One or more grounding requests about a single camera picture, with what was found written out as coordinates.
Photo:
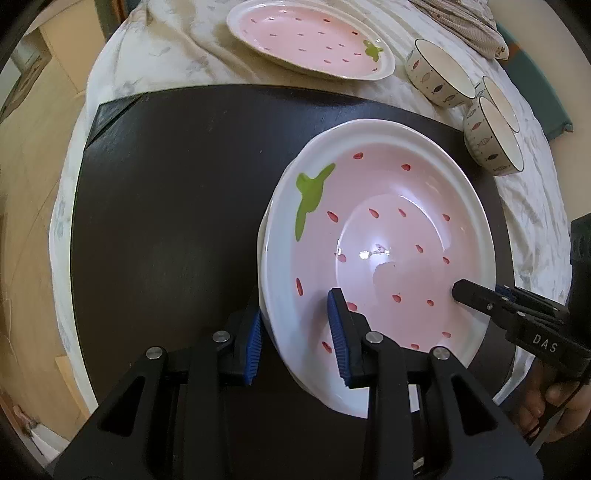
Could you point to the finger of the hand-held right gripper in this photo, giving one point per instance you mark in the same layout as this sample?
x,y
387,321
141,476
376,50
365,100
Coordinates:
x,y
471,295
505,290

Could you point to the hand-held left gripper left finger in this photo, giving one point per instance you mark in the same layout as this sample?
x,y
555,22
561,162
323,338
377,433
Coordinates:
x,y
253,341

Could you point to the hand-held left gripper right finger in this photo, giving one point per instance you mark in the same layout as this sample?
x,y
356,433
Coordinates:
x,y
336,332

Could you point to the pink strawberry plate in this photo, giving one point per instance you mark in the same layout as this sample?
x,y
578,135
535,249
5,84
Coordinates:
x,y
304,41
406,221
261,263

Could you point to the white fish print bowl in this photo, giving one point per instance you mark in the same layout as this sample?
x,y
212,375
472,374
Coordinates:
x,y
485,143
429,74
501,99

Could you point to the person's right hand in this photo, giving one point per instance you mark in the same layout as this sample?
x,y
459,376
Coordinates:
x,y
561,406

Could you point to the teal mattress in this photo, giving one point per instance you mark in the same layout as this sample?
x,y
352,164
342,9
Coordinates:
x,y
545,92

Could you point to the beige patterned blanket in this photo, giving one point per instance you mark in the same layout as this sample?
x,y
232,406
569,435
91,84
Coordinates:
x,y
461,18

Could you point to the white printed bedsheet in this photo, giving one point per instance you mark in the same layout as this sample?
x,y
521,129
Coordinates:
x,y
184,46

